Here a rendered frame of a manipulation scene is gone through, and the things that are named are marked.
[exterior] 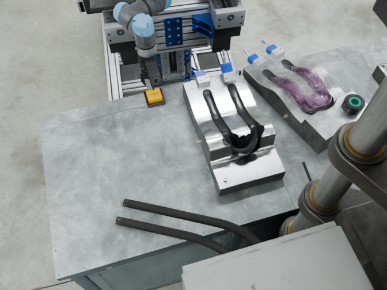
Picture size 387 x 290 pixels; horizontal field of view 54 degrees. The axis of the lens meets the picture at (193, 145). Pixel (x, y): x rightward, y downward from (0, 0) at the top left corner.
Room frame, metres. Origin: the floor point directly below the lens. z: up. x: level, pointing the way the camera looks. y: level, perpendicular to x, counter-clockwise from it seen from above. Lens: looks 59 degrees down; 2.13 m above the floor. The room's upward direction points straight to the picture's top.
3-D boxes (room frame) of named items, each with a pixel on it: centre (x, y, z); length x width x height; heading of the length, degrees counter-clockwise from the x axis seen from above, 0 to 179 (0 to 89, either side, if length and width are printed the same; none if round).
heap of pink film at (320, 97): (1.04, -0.46, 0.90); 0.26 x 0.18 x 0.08; 33
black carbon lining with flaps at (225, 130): (0.88, -0.16, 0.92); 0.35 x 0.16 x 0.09; 16
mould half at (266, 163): (0.86, -0.15, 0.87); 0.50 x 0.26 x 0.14; 16
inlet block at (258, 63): (1.23, -0.27, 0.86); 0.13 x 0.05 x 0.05; 33
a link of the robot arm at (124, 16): (1.15, 0.23, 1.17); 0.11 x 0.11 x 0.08; 40
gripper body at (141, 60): (1.07, 0.18, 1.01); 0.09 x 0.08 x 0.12; 16
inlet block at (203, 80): (1.11, -0.03, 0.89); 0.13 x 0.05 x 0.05; 16
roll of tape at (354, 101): (0.91, -0.63, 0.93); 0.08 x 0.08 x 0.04
